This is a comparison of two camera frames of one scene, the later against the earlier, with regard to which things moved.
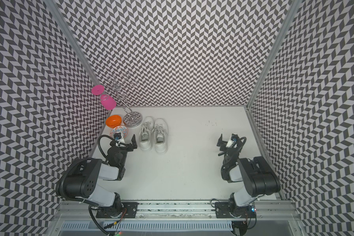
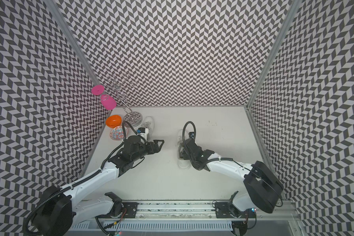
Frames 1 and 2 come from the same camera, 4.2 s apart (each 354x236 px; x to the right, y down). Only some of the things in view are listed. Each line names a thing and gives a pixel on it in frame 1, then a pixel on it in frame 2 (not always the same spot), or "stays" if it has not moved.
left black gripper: (134, 146) → (157, 149)
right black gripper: (222, 144) → (185, 156)
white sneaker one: (160, 134) → (182, 163)
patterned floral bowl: (119, 129) stays
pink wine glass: (106, 101) stays
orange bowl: (113, 121) stays
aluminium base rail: (75, 210) stays
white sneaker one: (145, 136) stays
